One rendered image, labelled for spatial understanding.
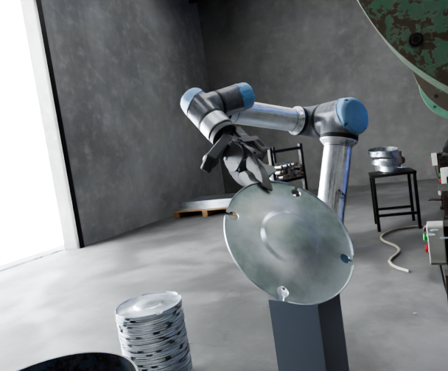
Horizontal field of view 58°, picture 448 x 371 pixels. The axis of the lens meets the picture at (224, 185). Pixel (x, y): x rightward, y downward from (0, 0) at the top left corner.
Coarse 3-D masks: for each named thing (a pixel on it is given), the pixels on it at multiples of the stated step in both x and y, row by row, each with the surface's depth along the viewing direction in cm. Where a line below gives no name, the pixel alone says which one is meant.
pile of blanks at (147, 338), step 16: (128, 320) 168; (144, 320) 165; (160, 320) 166; (176, 320) 172; (128, 336) 167; (144, 336) 165; (160, 336) 166; (176, 336) 171; (128, 352) 170; (144, 352) 166; (160, 352) 168; (176, 352) 170; (144, 368) 166; (160, 368) 167; (176, 368) 170
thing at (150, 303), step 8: (144, 296) 191; (152, 296) 189; (160, 296) 188; (168, 296) 186; (120, 304) 183; (128, 304) 183; (136, 304) 180; (144, 304) 178; (152, 304) 177; (160, 304) 176; (168, 304) 175; (176, 304) 172; (120, 312) 174; (128, 312) 173; (136, 312) 171; (144, 312) 170; (152, 312) 169
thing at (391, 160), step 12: (372, 156) 392; (384, 156) 383; (396, 156) 384; (384, 168) 395; (396, 168) 390; (408, 168) 405; (372, 180) 385; (408, 180) 409; (372, 192) 420; (384, 216) 386; (420, 216) 377; (420, 228) 378
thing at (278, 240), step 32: (256, 192) 89; (288, 192) 92; (224, 224) 80; (256, 224) 84; (288, 224) 86; (320, 224) 89; (256, 256) 79; (288, 256) 80; (320, 256) 84; (352, 256) 86; (288, 288) 77; (320, 288) 79
